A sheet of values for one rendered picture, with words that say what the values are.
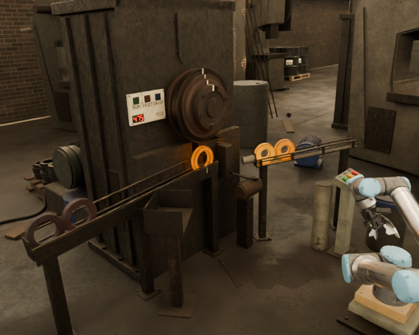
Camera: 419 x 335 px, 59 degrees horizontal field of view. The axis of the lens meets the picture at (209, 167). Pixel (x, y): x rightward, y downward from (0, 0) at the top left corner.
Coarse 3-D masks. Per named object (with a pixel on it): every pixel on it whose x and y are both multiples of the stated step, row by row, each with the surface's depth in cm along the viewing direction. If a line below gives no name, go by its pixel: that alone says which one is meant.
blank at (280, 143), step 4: (280, 140) 270; (284, 140) 268; (288, 140) 269; (276, 144) 270; (280, 144) 269; (284, 144) 269; (288, 144) 270; (292, 144) 271; (276, 148) 269; (280, 148) 270; (288, 148) 274; (292, 148) 272; (276, 152) 270; (280, 152) 271; (288, 152) 272; (280, 156) 272
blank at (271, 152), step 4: (260, 144) 268; (264, 144) 266; (268, 144) 267; (256, 148) 268; (260, 148) 267; (264, 148) 267; (268, 148) 268; (272, 148) 269; (256, 152) 267; (260, 152) 268; (268, 152) 272; (272, 152) 270; (256, 156) 268; (260, 156) 269; (268, 156) 270
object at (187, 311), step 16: (160, 192) 210; (176, 192) 209; (144, 208) 188; (160, 208) 212; (176, 208) 212; (192, 208) 211; (144, 224) 189; (160, 224) 187; (176, 224) 186; (176, 240) 204; (176, 256) 208; (176, 272) 212; (176, 288) 216; (176, 304) 220; (192, 304) 222
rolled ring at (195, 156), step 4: (196, 148) 243; (200, 148) 242; (204, 148) 245; (208, 148) 248; (196, 152) 241; (200, 152) 243; (208, 152) 249; (212, 152) 251; (192, 156) 242; (196, 156) 241; (208, 156) 252; (212, 156) 252; (192, 160) 242; (196, 160) 242; (208, 160) 252; (212, 160) 253; (192, 164) 243; (196, 164) 243; (196, 168) 243
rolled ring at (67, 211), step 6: (78, 198) 188; (84, 198) 190; (72, 204) 183; (78, 204) 186; (84, 204) 188; (90, 204) 191; (66, 210) 182; (72, 210) 184; (90, 210) 193; (96, 210) 194; (66, 216) 182; (90, 216) 194; (96, 216) 195; (66, 222) 183; (84, 222) 194; (66, 228) 185; (72, 228) 186
